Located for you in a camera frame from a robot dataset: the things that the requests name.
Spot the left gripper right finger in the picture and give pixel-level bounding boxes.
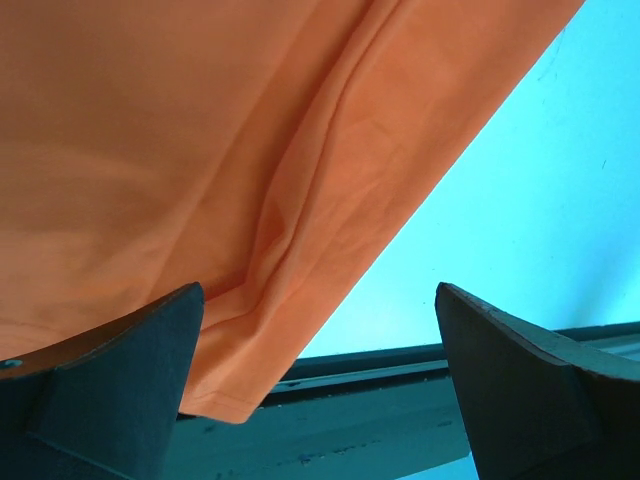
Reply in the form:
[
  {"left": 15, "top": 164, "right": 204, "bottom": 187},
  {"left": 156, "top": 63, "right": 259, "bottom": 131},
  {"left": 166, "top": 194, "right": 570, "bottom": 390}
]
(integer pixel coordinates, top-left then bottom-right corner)
[{"left": 435, "top": 283, "right": 639, "bottom": 479}]

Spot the orange t shirt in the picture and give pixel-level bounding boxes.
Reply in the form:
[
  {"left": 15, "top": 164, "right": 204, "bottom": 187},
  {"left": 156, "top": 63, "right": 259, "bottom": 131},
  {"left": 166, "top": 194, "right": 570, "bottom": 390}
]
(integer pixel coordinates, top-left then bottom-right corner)
[{"left": 1, "top": 1, "right": 580, "bottom": 423}]

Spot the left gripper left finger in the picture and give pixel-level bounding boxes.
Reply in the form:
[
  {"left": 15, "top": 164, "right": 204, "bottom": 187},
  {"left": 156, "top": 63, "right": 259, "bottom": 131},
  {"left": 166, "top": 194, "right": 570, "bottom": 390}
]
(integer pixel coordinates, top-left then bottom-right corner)
[{"left": 1, "top": 283, "right": 204, "bottom": 479}]

